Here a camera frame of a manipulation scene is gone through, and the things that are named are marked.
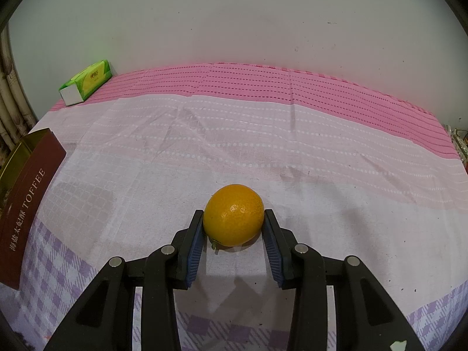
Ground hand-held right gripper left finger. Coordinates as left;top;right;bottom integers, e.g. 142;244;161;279
44;209;205;351

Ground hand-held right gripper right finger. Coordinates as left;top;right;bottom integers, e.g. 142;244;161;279
263;208;426;351

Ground oval orange with stem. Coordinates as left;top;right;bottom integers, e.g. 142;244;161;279
203;184;265;247

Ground maroon tin box gold inside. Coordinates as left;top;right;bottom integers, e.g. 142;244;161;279
0;128;67;290

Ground pink purple checked sheet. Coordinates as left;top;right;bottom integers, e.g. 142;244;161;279
0;62;468;351

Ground green tissue box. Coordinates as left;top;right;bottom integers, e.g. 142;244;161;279
59;59;113;107

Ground shiny clear clutter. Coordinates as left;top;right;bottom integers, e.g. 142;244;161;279
444;124;468;171

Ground beige patterned curtain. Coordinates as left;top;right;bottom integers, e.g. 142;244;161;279
0;25;39;154

